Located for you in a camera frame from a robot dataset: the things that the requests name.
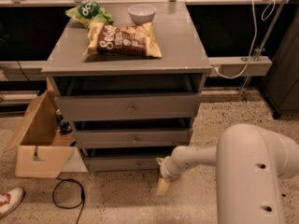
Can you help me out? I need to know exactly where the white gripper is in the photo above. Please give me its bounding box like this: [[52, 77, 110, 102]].
[[156, 156, 179, 196]]

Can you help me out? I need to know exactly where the grey bottom drawer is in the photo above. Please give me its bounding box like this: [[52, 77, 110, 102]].
[[84, 156, 158, 172]]

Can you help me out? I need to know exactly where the grey drawer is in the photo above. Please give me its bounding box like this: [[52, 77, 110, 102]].
[[55, 93, 200, 121], [74, 128, 192, 148], [84, 156, 158, 172]]

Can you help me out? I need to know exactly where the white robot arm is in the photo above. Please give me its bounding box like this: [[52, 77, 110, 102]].
[[157, 124, 299, 224]]

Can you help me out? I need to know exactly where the grey middle drawer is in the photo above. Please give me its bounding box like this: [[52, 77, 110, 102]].
[[74, 128, 192, 148]]

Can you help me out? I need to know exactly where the grey top drawer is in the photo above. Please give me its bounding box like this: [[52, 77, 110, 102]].
[[55, 93, 200, 121]]

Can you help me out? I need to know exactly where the grey drawer cabinet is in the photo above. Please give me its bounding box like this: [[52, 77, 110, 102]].
[[43, 3, 211, 160]]

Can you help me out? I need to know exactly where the open cardboard box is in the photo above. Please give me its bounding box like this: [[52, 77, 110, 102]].
[[4, 92, 80, 178]]

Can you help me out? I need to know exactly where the blue toy figure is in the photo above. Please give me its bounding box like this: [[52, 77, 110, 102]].
[[55, 109, 72, 133]]

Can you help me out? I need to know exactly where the brown yellow snack bag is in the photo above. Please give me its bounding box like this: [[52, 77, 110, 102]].
[[85, 21, 162, 58]]

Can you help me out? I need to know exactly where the dark grey side cabinet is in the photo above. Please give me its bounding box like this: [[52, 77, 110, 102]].
[[262, 12, 299, 119]]

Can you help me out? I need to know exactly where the white red sneaker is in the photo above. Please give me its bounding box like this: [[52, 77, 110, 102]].
[[0, 188, 25, 218]]

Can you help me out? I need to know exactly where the metal diagonal rod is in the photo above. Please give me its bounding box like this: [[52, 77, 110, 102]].
[[236, 0, 289, 103]]

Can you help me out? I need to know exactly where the white bowl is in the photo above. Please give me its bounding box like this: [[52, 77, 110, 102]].
[[128, 4, 156, 24]]

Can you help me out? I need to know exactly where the green chip bag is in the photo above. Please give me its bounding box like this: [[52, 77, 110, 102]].
[[65, 1, 113, 29]]

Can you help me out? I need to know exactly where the black floor cable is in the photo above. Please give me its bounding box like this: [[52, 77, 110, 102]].
[[51, 177, 87, 224]]

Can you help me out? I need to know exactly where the white hanging cable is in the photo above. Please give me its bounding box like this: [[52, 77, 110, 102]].
[[212, 0, 288, 80]]

